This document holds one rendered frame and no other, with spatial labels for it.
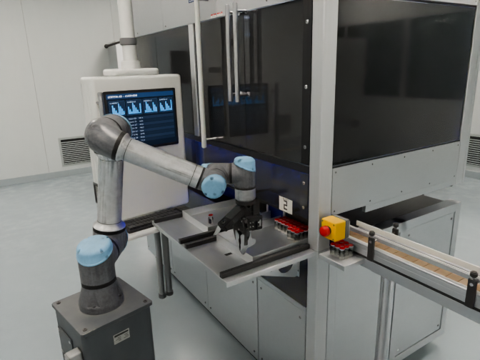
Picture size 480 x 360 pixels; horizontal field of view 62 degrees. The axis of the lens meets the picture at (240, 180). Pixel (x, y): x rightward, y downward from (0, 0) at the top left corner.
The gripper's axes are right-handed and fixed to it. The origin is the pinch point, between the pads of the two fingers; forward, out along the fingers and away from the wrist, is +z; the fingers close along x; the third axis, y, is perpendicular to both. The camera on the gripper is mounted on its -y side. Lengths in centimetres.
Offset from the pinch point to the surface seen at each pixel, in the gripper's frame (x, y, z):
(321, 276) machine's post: -12.1, 29.5, 14.0
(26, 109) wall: 544, -20, -18
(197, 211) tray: 54, 9, 2
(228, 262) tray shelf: 1.4, -4.9, 3.7
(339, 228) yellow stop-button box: -21.3, 28.5, -9.5
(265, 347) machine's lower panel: 23, 28, 69
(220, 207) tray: 54, 22, 2
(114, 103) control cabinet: 87, -18, -51
